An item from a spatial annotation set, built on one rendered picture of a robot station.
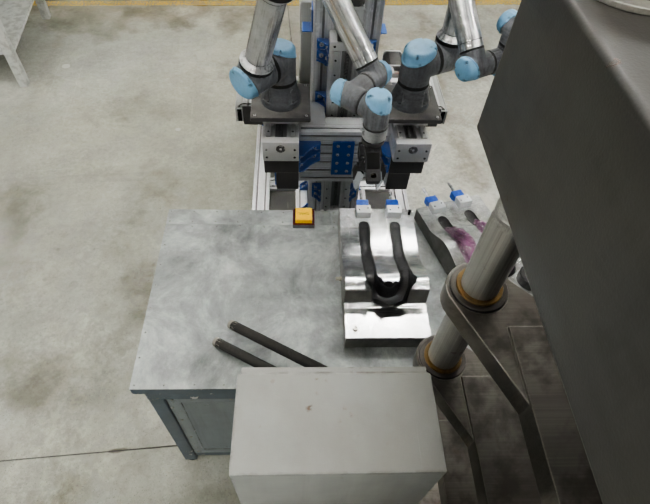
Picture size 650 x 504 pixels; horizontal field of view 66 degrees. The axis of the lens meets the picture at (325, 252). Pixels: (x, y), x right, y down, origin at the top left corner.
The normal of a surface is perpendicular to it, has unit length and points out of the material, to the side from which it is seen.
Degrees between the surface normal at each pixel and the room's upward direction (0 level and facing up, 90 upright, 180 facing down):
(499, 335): 0
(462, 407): 0
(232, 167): 0
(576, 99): 90
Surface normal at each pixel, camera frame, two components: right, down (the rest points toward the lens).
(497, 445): 0.04, -0.61
